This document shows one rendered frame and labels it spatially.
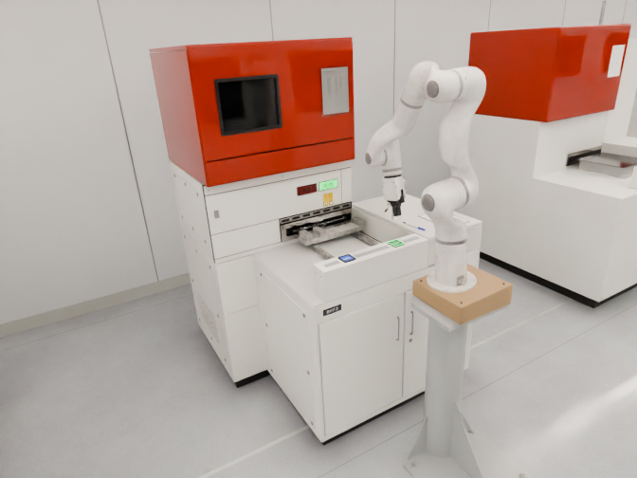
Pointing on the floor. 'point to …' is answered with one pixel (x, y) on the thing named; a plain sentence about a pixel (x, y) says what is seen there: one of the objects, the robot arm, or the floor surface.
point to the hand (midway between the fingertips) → (396, 211)
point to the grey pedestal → (434, 406)
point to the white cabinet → (347, 350)
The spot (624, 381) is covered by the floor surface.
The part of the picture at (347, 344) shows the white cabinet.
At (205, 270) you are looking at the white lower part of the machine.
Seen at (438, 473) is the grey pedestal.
